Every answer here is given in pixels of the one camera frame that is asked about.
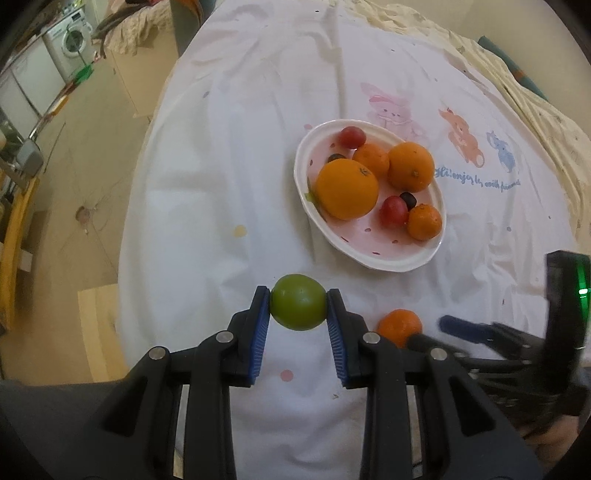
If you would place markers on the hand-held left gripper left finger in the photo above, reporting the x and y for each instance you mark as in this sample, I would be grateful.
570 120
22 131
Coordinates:
261 339

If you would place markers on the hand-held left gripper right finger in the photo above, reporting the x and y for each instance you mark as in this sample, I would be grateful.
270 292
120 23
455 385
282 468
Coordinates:
336 344

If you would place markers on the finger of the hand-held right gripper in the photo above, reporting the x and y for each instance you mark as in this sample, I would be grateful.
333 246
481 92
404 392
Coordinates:
461 328
425 341

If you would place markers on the green round fruit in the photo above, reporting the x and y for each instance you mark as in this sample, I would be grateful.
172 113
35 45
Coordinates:
298 302

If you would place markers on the small mandarin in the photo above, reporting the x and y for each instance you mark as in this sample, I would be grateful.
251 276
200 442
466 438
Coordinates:
425 222

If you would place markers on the red cherry tomato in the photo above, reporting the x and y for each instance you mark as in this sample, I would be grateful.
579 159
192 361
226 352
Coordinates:
393 211
353 137

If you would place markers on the dark grape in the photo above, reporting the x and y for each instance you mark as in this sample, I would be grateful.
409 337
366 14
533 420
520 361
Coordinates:
408 199
336 158

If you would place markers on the pink oval bowl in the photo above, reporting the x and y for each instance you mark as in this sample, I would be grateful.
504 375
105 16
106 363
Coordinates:
369 194

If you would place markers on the large orange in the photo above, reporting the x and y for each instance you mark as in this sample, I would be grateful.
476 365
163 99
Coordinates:
346 189

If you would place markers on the person's right hand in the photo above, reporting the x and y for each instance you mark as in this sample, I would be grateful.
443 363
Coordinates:
551 436

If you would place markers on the white printed tablecloth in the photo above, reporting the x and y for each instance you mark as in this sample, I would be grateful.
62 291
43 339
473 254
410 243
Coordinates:
231 184

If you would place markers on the teal cushion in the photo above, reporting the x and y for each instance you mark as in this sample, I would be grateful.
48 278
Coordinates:
512 69

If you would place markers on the grey metal object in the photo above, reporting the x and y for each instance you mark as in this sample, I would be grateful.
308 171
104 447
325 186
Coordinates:
27 159

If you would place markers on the green plastic tool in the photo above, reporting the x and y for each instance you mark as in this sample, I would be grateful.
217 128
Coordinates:
83 74

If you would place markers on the white cabinet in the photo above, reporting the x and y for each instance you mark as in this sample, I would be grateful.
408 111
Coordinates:
21 87

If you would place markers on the white washing machine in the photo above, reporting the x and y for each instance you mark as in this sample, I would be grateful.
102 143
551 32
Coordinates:
69 39

